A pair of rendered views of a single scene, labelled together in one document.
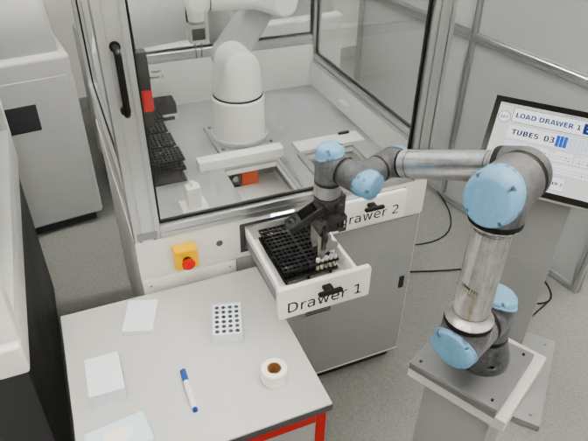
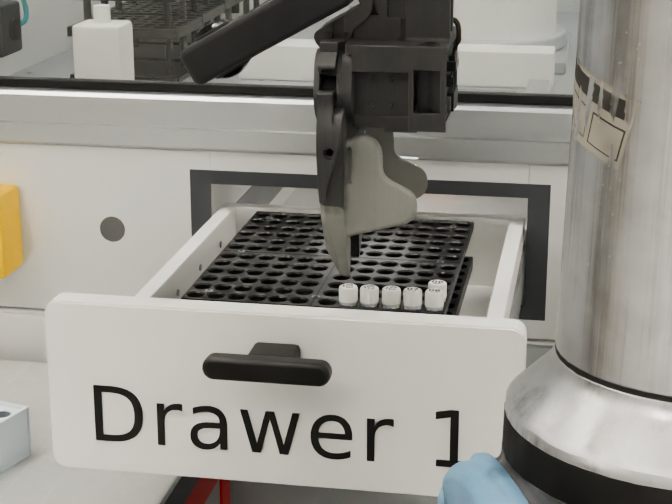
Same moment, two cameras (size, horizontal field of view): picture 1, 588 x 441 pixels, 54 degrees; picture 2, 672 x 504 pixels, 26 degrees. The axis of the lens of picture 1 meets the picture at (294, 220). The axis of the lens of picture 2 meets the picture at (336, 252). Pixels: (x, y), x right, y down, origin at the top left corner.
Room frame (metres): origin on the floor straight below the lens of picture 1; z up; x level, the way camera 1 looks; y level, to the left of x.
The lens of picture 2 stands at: (0.55, -0.57, 1.21)
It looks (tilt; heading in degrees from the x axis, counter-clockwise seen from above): 17 degrees down; 33
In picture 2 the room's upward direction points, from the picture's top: straight up
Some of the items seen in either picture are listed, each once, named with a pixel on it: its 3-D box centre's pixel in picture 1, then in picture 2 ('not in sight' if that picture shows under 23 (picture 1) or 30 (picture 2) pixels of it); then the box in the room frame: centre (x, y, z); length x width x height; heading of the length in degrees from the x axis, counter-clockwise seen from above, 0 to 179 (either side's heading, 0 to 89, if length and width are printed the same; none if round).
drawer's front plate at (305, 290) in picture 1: (324, 291); (281, 395); (1.21, -0.09, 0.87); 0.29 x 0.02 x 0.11; 113
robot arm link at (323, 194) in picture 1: (326, 187); not in sight; (1.31, -0.09, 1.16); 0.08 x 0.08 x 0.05
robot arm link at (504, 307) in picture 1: (490, 311); not in sight; (1.06, -0.51, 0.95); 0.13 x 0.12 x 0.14; 136
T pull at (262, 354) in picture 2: (328, 289); (271, 361); (1.18, -0.10, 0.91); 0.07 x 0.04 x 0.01; 113
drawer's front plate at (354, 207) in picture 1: (367, 210); not in sight; (1.62, -0.26, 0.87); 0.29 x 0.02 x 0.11; 113
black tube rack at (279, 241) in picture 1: (297, 251); (339, 297); (1.39, -0.01, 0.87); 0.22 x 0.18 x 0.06; 23
